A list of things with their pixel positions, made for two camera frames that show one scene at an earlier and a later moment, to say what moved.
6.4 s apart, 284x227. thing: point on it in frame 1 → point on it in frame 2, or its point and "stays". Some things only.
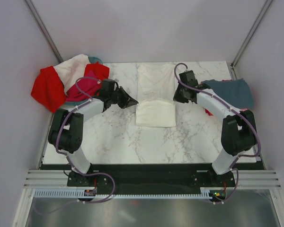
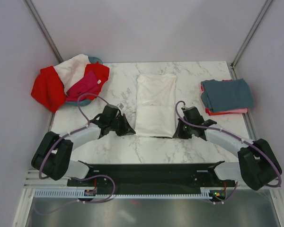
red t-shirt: x=48 y=89 stays
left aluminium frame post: x=53 y=46 stays
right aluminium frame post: x=248 y=38 stays
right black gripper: x=177 y=98 → x=178 y=134
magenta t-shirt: x=87 y=88 stays
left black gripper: x=128 y=101 → x=127 y=128
